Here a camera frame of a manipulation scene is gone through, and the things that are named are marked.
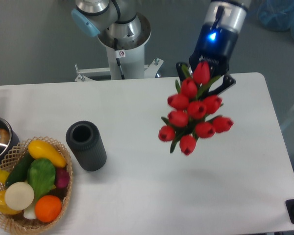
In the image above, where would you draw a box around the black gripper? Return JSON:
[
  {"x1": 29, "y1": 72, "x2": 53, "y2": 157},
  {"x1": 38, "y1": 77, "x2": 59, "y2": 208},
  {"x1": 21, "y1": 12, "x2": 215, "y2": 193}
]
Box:
[{"x1": 175, "y1": 23, "x2": 238, "y2": 96}]

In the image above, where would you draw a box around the red tulip bouquet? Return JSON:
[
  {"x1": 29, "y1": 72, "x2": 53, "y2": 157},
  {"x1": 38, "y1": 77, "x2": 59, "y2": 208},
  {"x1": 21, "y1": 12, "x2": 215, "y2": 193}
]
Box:
[{"x1": 158, "y1": 62, "x2": 234, "y2": 156}]

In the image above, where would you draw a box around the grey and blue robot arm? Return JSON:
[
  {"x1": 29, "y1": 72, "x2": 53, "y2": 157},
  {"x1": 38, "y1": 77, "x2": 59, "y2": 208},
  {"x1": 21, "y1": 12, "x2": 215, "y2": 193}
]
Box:
[{"x1": 71, "y1": 0, "x2": 250, "y2": 96}]

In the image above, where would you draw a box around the dark grey ribbed vase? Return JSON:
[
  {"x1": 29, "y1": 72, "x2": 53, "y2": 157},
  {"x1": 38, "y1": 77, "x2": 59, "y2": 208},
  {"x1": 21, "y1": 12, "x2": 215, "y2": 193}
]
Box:
[{"x1": 66, "y1": 120, "x2": 107, "y2": 171}]

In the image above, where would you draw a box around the blue plastic bag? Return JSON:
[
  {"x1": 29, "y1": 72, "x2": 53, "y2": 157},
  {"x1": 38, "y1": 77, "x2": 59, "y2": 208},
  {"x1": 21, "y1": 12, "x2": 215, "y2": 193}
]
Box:
[{"x1": 257, "y1": 0, "x2": 294, "y2": 40}]

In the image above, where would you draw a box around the purple red onion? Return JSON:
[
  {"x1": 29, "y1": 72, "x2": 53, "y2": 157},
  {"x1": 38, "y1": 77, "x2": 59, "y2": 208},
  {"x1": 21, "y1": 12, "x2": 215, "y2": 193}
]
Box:
[{"x1": 54, "y1": 168, "x2": 70, "y2": 188}]

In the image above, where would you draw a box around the yellow squash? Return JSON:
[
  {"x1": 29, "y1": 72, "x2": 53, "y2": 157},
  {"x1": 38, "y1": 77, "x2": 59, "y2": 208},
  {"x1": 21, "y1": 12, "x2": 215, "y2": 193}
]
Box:
[{"x1": 27, "y1": 140, "x2": 67, "y2": 168}]

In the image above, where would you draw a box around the green lettuce leaf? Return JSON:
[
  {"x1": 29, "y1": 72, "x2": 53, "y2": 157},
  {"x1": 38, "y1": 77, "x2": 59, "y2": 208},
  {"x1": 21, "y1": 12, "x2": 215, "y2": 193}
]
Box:
[{"x1": 27, "y1": 158, "x2": 56, "y2": 203}]

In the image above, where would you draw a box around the orange fruit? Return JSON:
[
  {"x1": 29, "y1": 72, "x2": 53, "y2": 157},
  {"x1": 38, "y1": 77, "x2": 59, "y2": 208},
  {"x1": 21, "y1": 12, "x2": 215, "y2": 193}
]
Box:
[{"x1": 35, "y1": 195, "x2": 62, "y2": 223}]

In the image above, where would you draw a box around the dark green cucumber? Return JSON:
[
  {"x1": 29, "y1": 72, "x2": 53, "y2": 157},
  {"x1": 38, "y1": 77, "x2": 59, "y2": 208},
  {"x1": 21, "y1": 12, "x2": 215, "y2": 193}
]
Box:
[{"x1": 5, "y1": 152, "x2": 34, "y2": 188}]

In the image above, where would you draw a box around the white leek stalk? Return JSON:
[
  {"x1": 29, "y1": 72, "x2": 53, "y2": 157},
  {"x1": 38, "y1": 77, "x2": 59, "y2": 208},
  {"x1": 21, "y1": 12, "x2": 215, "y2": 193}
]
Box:
[{"x1": 23, "y1": 202, "x2": 37, "y2": 220}]

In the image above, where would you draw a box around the yellow banana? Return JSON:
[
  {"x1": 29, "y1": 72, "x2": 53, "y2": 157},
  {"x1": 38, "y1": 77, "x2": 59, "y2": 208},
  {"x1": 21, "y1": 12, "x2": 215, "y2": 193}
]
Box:
[{"x1": 0, "y1": 168, "x2": 10, "y2": 185}]

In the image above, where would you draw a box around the yellow bell pepper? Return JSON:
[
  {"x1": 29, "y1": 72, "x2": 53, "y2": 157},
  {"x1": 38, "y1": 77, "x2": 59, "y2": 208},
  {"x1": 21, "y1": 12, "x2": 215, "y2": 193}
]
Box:
[{"x1": 0, "y1": 190, "x2": 22, "y2": 215}]

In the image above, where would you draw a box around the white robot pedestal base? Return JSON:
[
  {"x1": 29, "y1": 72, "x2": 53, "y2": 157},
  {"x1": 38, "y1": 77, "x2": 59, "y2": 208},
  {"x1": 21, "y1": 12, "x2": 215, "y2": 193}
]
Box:
[{"x1": 75, "y1": 45, "x2": 164, "y2": 82}]

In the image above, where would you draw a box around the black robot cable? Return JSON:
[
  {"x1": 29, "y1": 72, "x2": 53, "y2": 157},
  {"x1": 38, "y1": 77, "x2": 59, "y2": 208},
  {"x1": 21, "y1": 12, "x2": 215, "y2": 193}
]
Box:
[{"x1": 113, "y1": 38, "x2": 126, "y2": 80}]

